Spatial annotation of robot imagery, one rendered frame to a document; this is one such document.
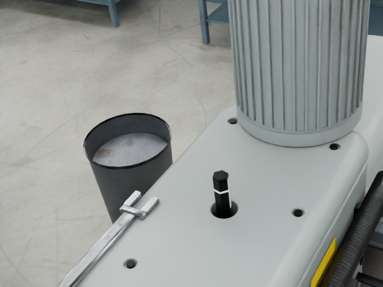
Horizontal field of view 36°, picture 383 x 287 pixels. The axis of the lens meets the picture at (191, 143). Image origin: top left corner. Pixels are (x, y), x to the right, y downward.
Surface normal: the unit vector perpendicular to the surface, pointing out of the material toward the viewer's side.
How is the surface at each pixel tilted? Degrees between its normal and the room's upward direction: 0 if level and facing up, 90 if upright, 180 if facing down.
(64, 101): 0
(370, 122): 4
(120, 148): 0
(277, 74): 90
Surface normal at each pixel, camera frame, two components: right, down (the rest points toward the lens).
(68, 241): -0.11, -0.79
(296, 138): -0.20, 0.61
